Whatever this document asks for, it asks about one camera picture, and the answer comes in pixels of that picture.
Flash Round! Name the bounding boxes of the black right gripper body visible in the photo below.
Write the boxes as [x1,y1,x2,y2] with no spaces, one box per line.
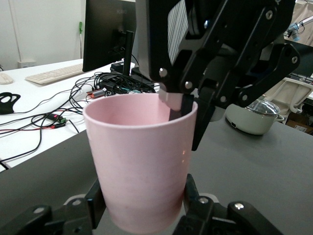
[185,0,294,81]

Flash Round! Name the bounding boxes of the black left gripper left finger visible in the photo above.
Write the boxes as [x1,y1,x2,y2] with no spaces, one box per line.
[0,180,108,235]

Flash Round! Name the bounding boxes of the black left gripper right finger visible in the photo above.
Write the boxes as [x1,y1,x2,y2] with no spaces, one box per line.
[172,173,284,235]

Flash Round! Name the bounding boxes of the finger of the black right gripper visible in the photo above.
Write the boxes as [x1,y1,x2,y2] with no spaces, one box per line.
[135,0,230,120]
[192,4,301,151]

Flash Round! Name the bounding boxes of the pink plastic cup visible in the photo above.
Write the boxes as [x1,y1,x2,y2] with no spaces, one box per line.
[82,94,198,235]

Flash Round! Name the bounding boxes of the blue jointed background robot arm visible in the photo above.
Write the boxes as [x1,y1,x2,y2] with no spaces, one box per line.
[283,16,313,42]

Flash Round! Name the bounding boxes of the black dock box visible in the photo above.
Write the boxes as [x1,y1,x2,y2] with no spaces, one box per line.
[99,62,157,94]

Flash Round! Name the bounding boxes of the black computer monitor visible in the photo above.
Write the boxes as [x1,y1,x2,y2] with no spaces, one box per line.
[82,0,137,76]

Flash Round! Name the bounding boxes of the glass lid with beige knob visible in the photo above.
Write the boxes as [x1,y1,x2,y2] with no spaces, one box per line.
[246,99,281,120]

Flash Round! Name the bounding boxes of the beige curtain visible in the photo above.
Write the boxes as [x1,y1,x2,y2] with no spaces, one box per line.
[292,1,313,47]

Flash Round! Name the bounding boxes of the silver usb hub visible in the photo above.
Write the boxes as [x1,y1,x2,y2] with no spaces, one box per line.
[87,89,106,99]

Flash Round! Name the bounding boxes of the white office desk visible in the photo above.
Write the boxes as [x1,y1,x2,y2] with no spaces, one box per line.
[0,58,137,172]

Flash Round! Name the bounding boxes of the white office chair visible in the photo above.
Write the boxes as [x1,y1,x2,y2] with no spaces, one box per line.
[264,78,313,118]

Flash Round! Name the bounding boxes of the brown cardboard box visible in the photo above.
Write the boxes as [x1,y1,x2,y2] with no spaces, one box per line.
[286,117,313,135]

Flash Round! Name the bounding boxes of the green connector board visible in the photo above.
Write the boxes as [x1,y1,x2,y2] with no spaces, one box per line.
[44,113,68,126]

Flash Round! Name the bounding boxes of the beige keyboard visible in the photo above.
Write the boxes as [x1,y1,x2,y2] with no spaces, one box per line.
[25,64,84,86]

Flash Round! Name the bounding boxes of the black face mask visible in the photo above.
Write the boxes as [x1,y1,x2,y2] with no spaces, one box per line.
[0,92,22,115]

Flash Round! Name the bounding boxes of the beige computer mouse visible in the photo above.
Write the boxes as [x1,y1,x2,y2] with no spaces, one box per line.
[0,72,14,86]

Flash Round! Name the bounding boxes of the white ribbed right wrist mount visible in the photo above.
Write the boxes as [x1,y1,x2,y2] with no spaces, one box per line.
[167,0,189,66]

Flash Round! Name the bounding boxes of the green handled pole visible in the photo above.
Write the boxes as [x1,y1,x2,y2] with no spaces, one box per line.
[78,21,84,59]

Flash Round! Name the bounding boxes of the black cable tangle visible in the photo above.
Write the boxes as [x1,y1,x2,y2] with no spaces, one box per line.
[0,72,157,167]

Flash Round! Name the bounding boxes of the thin red cable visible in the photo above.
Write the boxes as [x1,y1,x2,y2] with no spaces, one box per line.
[0,123,62,135]

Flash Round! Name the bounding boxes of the white wall socket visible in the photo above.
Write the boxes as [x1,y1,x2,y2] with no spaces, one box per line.
[17,60,37,69]

